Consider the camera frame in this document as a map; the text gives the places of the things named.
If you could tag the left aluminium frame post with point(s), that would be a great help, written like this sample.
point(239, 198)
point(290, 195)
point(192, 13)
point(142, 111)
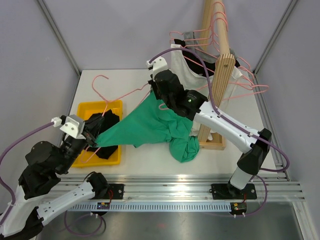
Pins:
point(59, 37)

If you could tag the grey tank top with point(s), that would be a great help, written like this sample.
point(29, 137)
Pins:
point(193, 44)

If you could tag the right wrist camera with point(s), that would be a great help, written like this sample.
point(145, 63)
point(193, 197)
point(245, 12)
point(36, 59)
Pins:
point(156, 66)

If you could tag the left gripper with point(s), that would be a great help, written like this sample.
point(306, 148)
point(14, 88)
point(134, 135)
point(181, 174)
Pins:
point(91, 129)

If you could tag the white tank top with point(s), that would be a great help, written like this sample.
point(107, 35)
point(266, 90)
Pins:
point(193, 81)

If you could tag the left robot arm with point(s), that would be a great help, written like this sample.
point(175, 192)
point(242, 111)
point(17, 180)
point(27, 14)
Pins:
point(26, 214)

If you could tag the green tank top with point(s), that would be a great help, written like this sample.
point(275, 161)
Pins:
point(147, 124)

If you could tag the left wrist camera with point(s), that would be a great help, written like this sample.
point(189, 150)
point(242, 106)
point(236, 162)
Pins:
point(72, 125)

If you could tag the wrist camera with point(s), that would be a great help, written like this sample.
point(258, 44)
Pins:
point(72, 125)
point(156, 66)

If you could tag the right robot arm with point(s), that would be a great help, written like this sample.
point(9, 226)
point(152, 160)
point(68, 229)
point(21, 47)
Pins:
point(194, 106)

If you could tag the aluminium frame post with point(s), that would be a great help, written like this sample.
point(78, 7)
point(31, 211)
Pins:
point(59, 37)
point(280, 26)

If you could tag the aluminium mounting rail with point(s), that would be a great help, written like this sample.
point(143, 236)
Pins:
point(196, 187)

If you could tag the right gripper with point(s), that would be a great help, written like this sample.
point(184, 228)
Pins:
point(154, 86)

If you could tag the right aluminium frame post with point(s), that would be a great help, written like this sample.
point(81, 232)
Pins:
point(280, 26)

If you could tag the black tank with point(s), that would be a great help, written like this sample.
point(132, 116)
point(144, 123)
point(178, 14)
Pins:
point(110, 119)
point(195, 64)

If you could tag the yellow plastic tray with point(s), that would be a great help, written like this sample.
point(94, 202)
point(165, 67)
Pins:
point(84, 111)

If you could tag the wooden hanger rack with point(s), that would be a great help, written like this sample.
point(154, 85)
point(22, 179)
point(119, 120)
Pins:
point(225, 63)

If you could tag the slotted cable duct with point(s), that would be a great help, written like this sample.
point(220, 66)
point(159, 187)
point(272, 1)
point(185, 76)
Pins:
point(119, 206)

